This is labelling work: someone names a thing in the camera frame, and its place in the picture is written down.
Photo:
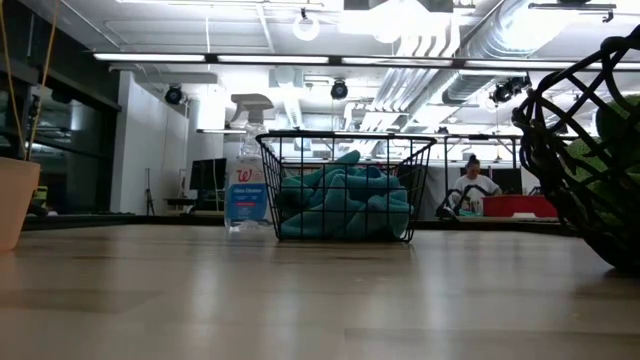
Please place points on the black background robot arm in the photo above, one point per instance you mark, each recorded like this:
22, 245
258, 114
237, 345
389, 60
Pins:
462, 197

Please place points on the silver ventilation duct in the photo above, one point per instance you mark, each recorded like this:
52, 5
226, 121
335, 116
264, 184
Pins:
500, 45

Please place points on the green microfiber towel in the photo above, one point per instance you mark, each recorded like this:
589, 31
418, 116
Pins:
615, 122
585, 155

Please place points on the long overhead light bar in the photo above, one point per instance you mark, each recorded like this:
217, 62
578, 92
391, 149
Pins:
270, 59

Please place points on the black ceiling spotlight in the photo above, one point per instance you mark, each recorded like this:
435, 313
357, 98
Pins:
339, 90
173, 95
507, 90

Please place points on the black background monitor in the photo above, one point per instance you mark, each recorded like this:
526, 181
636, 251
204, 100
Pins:
207, 174

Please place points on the person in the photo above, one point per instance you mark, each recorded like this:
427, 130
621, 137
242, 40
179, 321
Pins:
475, 185

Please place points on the dark woven round basket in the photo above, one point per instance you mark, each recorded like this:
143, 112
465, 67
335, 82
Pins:
545, 165

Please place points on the clear spray bottle blue label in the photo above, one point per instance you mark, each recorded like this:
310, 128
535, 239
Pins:
245, 200

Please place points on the red plastic bin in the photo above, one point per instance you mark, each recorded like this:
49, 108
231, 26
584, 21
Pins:
520, 206

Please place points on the blue microfiber towel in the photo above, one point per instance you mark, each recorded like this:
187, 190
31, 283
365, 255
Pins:
360, 177
300, 210
380, 220

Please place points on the black metal rig frame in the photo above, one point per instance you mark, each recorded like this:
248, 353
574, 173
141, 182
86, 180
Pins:
125, 220

